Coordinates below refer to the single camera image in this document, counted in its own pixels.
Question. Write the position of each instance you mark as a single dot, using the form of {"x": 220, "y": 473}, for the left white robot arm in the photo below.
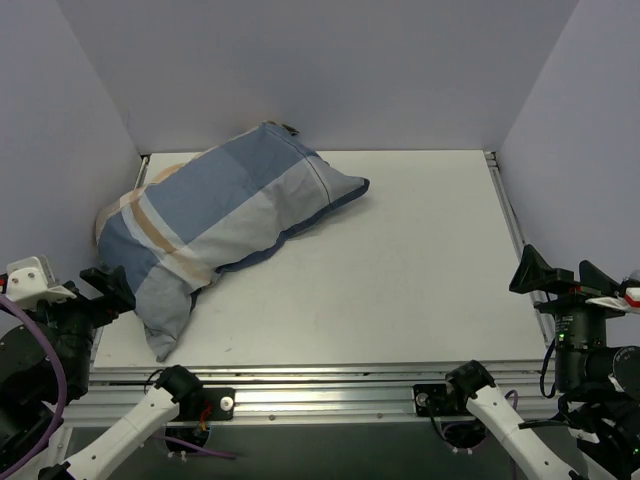
{"x": 45, "y": 366}

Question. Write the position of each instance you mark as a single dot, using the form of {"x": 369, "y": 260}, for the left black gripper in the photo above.
{"x": 93, "y": 304}

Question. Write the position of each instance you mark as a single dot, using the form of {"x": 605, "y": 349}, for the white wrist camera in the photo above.
{"x": 30, "y": 280}
{"x": 626, "y": 299}

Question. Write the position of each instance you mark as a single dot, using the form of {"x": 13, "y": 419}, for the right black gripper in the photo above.
{"x": 571, "y": 304}

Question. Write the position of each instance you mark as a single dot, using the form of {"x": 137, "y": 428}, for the aluminium table frame rail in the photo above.
{"x": 392, "y": 290}

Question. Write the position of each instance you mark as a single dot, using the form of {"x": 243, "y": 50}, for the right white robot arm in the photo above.
{"x": 597, "y": 385}

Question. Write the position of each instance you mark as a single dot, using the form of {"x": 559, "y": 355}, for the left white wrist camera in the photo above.
{"x": 30, "y": 280}

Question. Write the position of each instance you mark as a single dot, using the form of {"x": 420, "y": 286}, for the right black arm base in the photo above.
{"x": 452, "y": 423}

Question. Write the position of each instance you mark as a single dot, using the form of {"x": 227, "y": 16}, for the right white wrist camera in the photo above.
{"x": 626, "y": 299}

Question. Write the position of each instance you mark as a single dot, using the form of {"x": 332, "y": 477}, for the blue plaid pillowcase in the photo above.
{"x": 228, "y": 208}

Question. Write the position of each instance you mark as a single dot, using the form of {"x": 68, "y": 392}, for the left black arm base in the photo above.
{"x": 199, "y": 412}

